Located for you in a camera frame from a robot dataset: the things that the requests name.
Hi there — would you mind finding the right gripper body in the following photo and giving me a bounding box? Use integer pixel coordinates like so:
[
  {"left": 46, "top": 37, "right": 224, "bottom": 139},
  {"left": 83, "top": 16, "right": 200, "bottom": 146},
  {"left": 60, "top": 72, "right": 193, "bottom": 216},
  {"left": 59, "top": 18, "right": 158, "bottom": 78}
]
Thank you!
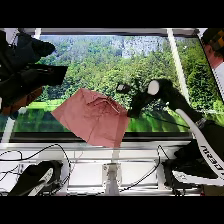
[{"left": 126, "top": 92, "right": 150, "bottom": 119}]

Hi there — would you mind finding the pink garment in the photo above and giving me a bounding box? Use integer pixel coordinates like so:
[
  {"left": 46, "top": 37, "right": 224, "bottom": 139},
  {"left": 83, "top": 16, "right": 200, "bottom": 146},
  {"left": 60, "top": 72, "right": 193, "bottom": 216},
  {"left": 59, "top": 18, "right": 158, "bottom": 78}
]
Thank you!
[{"left": 50, "top": 87, "right": 131, "bottom": 149}]

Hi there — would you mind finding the brown garment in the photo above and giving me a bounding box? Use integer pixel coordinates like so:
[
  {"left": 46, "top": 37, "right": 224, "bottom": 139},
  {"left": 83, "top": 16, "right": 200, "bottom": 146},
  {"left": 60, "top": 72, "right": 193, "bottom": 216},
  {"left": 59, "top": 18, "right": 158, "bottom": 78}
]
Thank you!
[{"left": 0, "top": 86, "right": 45, "bottom": 117}]

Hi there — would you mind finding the black cable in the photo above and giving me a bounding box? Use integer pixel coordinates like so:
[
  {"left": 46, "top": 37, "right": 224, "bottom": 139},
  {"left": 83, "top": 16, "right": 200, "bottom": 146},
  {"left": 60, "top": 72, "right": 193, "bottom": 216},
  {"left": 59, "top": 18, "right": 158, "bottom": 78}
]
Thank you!
[
  {"left": 119, "top": 144, "right": 170, "bottom": 193},
  {"left": 0, "top": 143, "right": 72, "bottom": 188}
]

